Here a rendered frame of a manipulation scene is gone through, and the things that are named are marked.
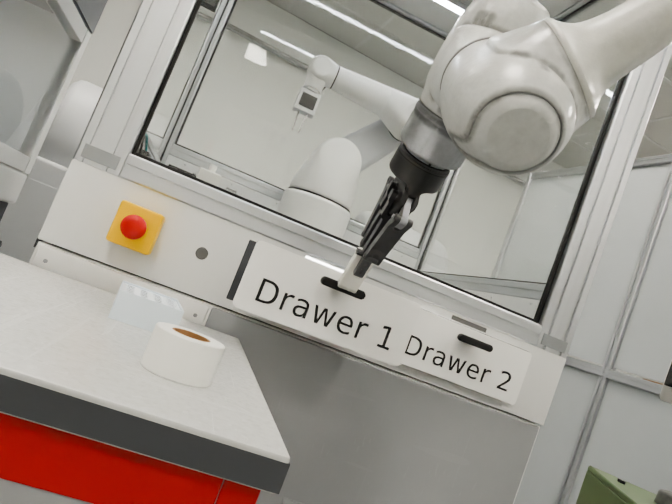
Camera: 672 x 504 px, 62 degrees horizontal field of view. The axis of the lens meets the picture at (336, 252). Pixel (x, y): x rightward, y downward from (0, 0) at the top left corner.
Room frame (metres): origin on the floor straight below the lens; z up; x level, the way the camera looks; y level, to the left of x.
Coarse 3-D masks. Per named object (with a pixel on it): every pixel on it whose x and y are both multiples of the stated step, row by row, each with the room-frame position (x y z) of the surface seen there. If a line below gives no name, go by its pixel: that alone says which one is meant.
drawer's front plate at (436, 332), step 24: (432, 336) 1.07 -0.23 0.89; (456, 336) 1.08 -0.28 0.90; (480, 336) 1.09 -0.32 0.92; (408, 360) 1.07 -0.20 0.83; (432, 360) 1.08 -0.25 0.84; (480, 360) 1.10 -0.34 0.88; (504, 360) 1.11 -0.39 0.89; (528, 360) 1.12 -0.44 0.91; (480, 384) 1.10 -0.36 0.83; (504, 384) 1.11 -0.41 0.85
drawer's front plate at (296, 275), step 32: (256, 256) 0.86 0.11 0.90; (288, 256) 0.87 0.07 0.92; (256, 288) 0.86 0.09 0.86; (288, 288) 0.87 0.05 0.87; (320, 288) 0.88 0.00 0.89; (288, 320) 0.88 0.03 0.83; (320, 320) 0.89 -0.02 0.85; (384, 320) 0.91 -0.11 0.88; (416, 320) 0.92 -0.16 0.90; (384, 352) 0.91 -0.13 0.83
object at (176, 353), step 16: (160, 336) 0.52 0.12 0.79; (176, 336) 0.52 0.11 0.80; (192, 336) 0.57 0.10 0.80; (144, 352) 0.54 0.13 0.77; (160, 352) 0.52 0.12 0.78; (176, 352) 0.52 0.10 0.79; (192, 352) 0.52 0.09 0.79; (208, 352) 0.53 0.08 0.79; (160, 368) 0.52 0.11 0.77; (176, 368) 0.52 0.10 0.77; (192, 368) 0.52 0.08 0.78; (208, 368) 0.53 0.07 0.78; (192, 384) 0.53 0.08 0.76; (208, 384) 0.55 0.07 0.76
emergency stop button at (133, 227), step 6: (126, 216) 0.90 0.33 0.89; (132, 216) 0.89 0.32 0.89; (138, 216) 0.90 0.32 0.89; (126, 222) 0.89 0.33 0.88; (132, 222) 0.89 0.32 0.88; (138, 222) 0.89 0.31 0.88; (144, 222) 0.90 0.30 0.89; (120, 228) 0.89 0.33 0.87; (126, 228) 0.89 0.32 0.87; (132, 228) 0.89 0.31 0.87; (138, 228) 0.90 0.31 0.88; (144, 228) 0.90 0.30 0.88; (126, 234) 0.89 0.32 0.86; (132, 234) 0.89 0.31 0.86; (138, 234) 0.90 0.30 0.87
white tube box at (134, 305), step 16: (128, 288) 0.78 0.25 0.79; (144, 288) 0.83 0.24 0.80; (128, 304) 0.71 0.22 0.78; (144, 304) 0.72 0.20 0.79; (160, 304) 0.72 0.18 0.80; (176, 304) 0.81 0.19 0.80; (128, 320) 0.72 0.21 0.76; (144, 320) 0.72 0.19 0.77; (160, 320) 0.73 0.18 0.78; (176, 320) 0.73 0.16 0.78
